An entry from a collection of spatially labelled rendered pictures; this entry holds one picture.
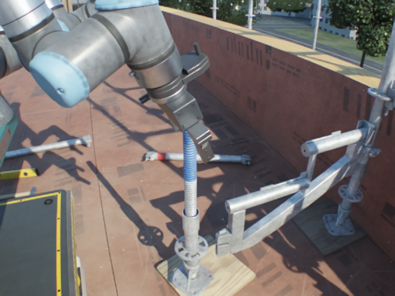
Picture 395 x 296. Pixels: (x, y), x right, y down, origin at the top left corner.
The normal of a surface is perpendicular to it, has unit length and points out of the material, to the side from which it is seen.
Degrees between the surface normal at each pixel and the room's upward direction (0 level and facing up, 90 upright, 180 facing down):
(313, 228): 0
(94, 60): 80
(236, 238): 90
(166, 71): 96
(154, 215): 0
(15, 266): 0
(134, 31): 82
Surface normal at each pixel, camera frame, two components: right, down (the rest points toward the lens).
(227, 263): 0.00, -0.85
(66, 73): 0.53, 0.16
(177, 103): -0.29, -0.62
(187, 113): 0.50, 0.54
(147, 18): 0.68, 0.39
